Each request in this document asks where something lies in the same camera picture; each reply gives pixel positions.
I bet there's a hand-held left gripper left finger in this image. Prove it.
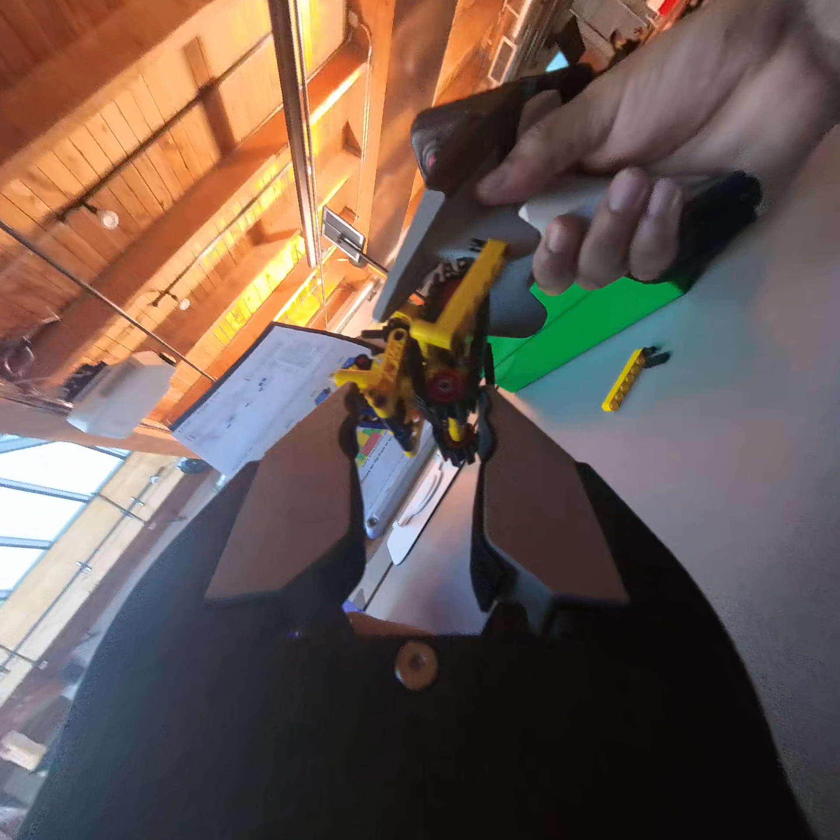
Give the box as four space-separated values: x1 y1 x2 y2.
204 386 368 610

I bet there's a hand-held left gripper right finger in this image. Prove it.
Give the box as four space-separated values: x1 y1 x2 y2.
470 386 632 632

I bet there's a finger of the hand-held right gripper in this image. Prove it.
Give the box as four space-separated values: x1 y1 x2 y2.
371 189 448 324

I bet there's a yellow black lego vehicle model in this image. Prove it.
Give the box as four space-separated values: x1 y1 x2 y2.
330 256 497 468

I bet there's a person's right hand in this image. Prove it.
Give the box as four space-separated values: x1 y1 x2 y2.
474 0 840 298

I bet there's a hanging grey panel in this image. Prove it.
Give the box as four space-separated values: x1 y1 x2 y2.
319 205 370 268

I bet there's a white stand base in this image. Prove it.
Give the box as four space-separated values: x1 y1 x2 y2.
387 459 462 567

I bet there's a printed instruction sheet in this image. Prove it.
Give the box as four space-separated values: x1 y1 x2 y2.
171 323 411 522

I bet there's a green plastic bin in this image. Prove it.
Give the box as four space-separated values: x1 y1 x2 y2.
487 274 691 392

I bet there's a white ceiling box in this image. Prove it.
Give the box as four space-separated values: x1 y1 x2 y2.
64 350 177 442

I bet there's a skylight window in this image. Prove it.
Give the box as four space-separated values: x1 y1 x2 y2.
0 432 130 598

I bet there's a metal ceiling rail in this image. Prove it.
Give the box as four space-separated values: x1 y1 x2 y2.
268 0 324 266

